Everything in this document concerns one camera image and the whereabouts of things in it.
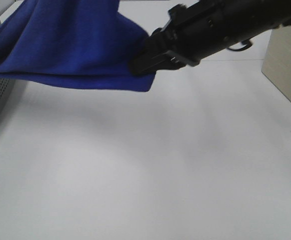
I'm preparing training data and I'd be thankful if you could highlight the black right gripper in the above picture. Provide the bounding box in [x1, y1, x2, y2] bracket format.
[128, 0, 237, 76]

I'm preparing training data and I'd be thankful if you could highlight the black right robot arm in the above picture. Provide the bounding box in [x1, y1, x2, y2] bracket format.
[128, 0, 291, 76]

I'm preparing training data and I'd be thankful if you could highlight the blue towel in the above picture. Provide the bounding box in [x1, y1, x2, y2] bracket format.
[0, 0, 155, 92]

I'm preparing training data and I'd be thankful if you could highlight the beige storage box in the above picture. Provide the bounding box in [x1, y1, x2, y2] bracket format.
[261, 26, 291, 102]

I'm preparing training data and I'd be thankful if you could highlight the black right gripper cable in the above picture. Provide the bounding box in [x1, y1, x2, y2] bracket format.
[226, 39, 254, 52]

